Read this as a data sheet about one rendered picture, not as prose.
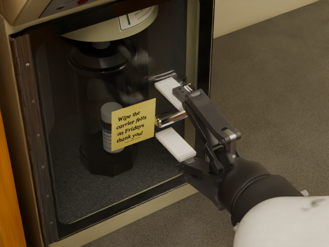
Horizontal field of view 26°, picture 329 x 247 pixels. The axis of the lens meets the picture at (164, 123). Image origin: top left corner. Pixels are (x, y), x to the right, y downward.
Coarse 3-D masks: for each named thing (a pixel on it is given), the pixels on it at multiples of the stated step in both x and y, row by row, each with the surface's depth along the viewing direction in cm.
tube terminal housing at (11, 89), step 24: (0, 0) 86; (0, 24) 89; (24, 24) 90; (0, 48) 94; (0, 72) 98; (0, 96) 103; (24, 144) 101; (24, 168) 106; (24, 192) 112; (192, 192) 130; (24, 216) 118; (120, 216) 122; (144, 216) 126; (72, 240) 118
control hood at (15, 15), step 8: (8, 0) 83; (16, 0) 80; (24, 0) 78; (32, 0) 77; (40, 0) 78; (48, 0) 80; (96, 0) 90; (8, 8) 84; (16, 8) 81; (24, 8) 80; (32, 8) 80; (40, 8) 82; (8, 16) 85; (16, 16) 82; (24, 16) 83; (32, 16) 84; (16, 24) 85
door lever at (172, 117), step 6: (186, 84) 110; (192, 84) 111; (192, 90) 110; (162, 114) 105; (168, 114) 105; (174, 114) 105; (180, 114) 106; (186, 114) 106; (156, 120) 105; (162, 120) 104; (168, 120) 105; (174, 120) 106; (162, 126) 105
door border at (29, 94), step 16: (64, 16) 92; (16, 64) 91; (32, 64) 92; (32, 80) 94; (32, 96) 95; (32, 112) 97; (32, 128) 98; (32, 144) 100; (32, 160) 101; (48, 176) 105; (48, 192) 107; (48, 208) 109; (48, 224) 111; (48, 240) 113
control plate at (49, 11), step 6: (54, 0) 81; (60, 0) 82; (66, 0) 83; (72, 0) 84; (78, 0) 85; (90, 0) 88; (48, 6) 82; (54, 6) 83; (66, 6) 86; (72, 6) 87; (48, 12) 85; (54, 12) 87
